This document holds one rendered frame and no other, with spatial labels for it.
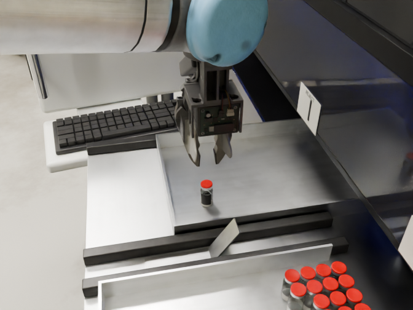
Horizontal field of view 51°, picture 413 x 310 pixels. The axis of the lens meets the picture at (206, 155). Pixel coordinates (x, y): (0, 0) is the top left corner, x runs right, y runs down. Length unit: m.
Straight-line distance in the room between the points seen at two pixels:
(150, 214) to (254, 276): 0.21
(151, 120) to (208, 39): 0.76
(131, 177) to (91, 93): 0.43
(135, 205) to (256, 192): 0.22
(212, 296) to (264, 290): 0.07
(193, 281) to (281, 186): 0.26
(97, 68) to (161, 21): 0.85
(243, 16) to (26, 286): 1.63
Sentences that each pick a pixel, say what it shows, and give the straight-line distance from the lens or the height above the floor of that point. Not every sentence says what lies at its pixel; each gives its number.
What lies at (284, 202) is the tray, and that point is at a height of 0.88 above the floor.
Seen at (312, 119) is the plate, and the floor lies 1.01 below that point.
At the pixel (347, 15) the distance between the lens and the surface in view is 0.64.
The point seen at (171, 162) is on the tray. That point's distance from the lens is 0.85.
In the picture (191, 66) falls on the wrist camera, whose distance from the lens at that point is 0.60.
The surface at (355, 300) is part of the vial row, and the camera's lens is 0.61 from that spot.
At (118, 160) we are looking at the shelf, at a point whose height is 0.88.
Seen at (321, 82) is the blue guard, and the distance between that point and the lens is 0.72.
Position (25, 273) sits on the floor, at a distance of 1.92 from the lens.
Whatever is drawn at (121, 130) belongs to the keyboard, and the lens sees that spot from 1.06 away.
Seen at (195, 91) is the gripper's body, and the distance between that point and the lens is 0.59.
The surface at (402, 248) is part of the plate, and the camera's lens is 0.58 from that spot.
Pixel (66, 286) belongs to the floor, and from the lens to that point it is 1.82.
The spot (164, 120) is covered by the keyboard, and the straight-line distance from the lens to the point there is 1.08.
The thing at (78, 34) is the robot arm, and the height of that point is 1.29.
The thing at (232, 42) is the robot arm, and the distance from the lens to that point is 0.35.
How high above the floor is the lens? 1.40
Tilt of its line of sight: 37 degrees down
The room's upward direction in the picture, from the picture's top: straight up
